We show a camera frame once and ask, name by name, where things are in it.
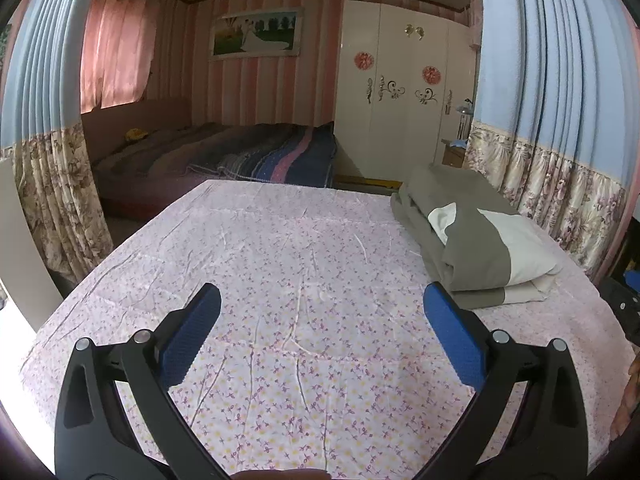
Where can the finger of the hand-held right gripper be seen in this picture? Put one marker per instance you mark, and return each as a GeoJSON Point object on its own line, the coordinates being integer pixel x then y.
{"type": "Point", "coordinates": [620, 317]}

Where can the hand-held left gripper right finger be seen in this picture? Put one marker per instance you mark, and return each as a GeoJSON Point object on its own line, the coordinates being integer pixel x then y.
{"type": "Point", "coordinates": [452, 335]}

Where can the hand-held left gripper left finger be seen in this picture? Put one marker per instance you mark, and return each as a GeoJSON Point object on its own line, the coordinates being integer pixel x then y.
{"type": "Point", "coordinates": [192, 335]}

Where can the grey and white jacket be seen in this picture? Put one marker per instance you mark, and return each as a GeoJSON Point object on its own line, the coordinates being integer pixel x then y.
{"type": "Point", "coordinates": [475, 230]}

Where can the person's right forearm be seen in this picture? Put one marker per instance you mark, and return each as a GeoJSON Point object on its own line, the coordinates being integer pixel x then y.
{"type": "Point", "coordinates": [627, 395]}

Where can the pink floral bedsheet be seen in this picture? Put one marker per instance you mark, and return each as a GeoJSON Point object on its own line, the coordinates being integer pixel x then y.
{"type": "Point", "coordinates": [300, 260]}

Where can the yellow strip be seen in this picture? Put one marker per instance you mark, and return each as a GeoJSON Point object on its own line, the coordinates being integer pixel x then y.
{"type": "Point", "coordinates": [367, 182]}

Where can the wooden nightstand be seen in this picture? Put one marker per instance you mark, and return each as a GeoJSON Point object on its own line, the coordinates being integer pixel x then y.
{"type": "Point", "coordinates": [452, 155]}

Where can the white panel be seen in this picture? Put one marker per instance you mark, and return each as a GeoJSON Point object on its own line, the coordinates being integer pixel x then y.
{"type": "Point", "coordinates": [20, 235]}

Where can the yellow toy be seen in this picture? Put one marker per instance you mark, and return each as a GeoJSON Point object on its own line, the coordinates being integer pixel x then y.
{"type": "Point", "coordinates": [136, 135]}

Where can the white wardrobe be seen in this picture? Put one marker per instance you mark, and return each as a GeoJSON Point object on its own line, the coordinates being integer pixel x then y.
{"type": "Point", "coordinates": [400, 125]}

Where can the table lamp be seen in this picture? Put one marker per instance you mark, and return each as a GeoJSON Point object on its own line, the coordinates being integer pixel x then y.
{"type": "Point", "coordinates": [465, 115]}

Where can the brown bed headboard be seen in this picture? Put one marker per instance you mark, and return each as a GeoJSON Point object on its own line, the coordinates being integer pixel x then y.
{"type": "Point", "coordinates": [150, 112]}

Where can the blue floral curtain right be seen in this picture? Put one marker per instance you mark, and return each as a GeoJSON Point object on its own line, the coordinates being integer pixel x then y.
{"type": "Point", "coordinates": [550, 60]}

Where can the blue floral curtain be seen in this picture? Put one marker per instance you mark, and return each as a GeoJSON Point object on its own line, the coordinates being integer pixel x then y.
{"type": "Point", "coordinates": [550, 60]}
{"type": "Point", "coordinates": [45, 85]}

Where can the blue floral curtain left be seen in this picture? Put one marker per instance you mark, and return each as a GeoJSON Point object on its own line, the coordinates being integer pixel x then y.
{"type": "Point", "coordinates": [45, 85]}

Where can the pink curtain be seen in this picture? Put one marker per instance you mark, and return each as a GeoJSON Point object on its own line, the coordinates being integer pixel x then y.
{"type": "Point", "coordinates": [120, 50]}

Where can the framed wall picture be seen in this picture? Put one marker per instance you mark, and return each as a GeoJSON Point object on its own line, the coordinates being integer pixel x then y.
{"type": "Point", "coordinates": [255, 35]}

